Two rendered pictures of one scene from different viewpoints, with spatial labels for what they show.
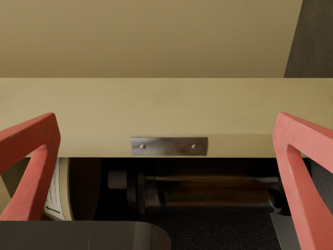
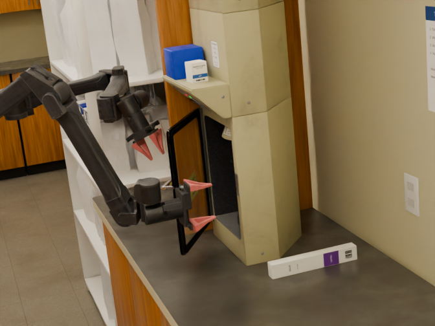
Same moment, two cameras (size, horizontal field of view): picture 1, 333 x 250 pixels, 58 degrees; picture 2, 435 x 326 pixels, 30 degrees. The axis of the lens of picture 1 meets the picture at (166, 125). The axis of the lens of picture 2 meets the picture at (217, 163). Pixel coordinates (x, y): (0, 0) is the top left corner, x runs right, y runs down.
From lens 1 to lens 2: 2.21 m
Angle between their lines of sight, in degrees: 40
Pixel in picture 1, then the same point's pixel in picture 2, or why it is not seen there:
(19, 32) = (353, 55)
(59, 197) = (228, 136)
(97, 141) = (235, 163)
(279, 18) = (366, 228)
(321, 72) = (312, 242)
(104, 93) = (259, 158)
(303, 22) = (352, 239)
